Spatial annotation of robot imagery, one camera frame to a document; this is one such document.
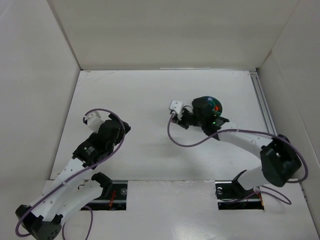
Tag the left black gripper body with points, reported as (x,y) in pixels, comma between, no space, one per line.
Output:
(120,122)

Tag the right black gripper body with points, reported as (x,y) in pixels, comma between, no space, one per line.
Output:
(185,121)

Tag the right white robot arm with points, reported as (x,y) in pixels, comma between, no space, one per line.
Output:
(279,159)

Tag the aluminium rail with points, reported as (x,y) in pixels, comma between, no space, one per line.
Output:
(264,108)

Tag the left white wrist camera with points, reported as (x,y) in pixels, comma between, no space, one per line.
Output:
(93,121)

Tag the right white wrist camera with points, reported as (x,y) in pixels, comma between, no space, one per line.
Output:
(176,108)

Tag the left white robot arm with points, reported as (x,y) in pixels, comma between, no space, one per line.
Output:
(77,184)

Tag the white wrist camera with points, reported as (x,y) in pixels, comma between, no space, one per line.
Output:
(176,108)
(93,121)

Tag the teal round divided container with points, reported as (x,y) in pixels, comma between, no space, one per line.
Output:
(213,102)

